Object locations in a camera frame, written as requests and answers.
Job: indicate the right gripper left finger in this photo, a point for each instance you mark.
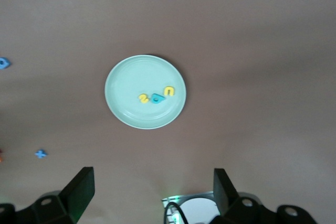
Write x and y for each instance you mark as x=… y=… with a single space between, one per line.
x=78 y=190

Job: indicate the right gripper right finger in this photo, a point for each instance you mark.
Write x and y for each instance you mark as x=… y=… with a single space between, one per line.
x=223 y=192

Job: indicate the yellow foam number 2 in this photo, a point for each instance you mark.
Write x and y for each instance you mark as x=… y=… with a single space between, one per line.
x=144 y=100

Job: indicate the teal foam letter b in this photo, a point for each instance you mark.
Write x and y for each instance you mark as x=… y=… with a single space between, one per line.
x=160 y=98

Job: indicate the yellow foam letter u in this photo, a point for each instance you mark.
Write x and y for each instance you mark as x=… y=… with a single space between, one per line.
x=169 y=88

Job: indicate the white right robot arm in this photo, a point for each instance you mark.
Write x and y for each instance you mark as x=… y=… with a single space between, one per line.
x=199 y=211

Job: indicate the blue foam letter x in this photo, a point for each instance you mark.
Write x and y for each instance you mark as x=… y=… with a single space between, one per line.
x=41 y=153

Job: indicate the light green plate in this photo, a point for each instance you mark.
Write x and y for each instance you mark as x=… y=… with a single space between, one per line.
x=131 y=79

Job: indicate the brown table mat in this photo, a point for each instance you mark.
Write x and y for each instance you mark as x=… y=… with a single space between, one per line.
x=236 y=51

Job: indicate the blue foam number 6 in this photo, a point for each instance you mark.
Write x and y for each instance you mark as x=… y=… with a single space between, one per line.
x=6 y=64

